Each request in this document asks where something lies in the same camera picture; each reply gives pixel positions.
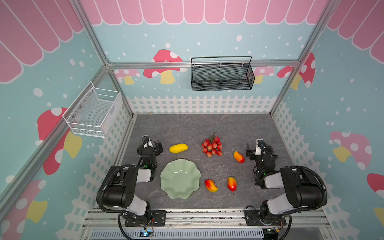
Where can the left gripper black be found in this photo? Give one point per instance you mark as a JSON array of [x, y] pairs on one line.
[[149, 149]]

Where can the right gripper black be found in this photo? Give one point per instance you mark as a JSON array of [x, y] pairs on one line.
[[254, 153]]

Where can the red-yellow mango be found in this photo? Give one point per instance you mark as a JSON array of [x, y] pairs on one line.
[[239, 157], [232, 184], [210, 185]]

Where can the red fake grape bunch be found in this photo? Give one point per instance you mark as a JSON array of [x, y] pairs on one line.
[[212, 146]]

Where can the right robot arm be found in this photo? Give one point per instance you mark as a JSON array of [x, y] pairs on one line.
[[304, 189]]

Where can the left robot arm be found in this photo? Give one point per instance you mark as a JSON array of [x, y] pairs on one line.
[[117, 192]]

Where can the green scalloped fruit bowl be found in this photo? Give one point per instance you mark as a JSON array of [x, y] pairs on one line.
[[180, 178]]

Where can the green circuit board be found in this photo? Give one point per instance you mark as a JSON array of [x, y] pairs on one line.
[[146, 233]]

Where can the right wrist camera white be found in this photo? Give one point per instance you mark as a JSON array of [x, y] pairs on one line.
[[259, 148]]

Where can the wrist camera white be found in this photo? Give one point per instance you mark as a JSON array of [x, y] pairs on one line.
[[148, 144], [259, 148]]

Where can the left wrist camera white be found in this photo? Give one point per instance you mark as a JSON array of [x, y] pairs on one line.
[[148, 144]]

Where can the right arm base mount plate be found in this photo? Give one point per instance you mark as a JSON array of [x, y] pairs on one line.
[[264, 219]]

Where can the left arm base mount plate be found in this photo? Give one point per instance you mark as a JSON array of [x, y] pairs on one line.
[[154, 219]]

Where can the white wire wall basket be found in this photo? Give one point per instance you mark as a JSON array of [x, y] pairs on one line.
[[93, 112]]

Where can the aluminium front rail frame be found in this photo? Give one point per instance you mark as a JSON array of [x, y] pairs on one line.
[[209, 224]]

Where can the black mesh wall basket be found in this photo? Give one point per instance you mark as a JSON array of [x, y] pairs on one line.
[[229, 73]]

